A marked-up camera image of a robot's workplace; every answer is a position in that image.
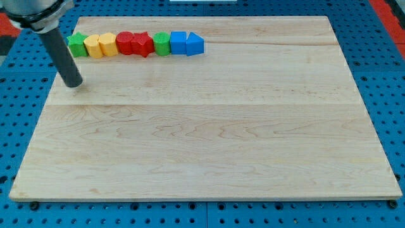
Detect yellow heart block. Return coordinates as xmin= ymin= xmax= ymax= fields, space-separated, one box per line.
xmin=84 ymin=34 xmax=104 ymax=58

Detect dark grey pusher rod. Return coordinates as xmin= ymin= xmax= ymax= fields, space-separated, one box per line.
xmin=39 ymin=27 xmax=83 ymax=88

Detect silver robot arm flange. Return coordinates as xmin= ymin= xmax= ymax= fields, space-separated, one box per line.
xmin=1 ymin=0 xmax=75 ymax=34

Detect green cylinder block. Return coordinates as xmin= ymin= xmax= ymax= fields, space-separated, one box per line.
xmin=153 ymin=32 xmax=171 ymax=56

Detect red star block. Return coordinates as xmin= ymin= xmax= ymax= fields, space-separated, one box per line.
xmin=130 ymin=32 xmax=155 ymax=58

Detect yellow hexagon block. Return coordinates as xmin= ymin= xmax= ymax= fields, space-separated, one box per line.
xmin=98 ymin=32 xmax=118 ymax=56

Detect red cylinder block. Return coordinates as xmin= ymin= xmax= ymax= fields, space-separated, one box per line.
xmin=116 ymin=31 xmax=134 ymax=55

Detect green star block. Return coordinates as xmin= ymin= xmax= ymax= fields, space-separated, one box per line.
xmin=67 ymin=32 xmax=88 ymax=58

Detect blue cube block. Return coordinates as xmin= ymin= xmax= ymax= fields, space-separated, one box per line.
xmin=170 ymin=31 xmax=187 ymax=54

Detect blue triangle block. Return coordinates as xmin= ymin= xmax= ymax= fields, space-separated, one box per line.
xmin=186 ymin=32 xmax=204 ymax=56

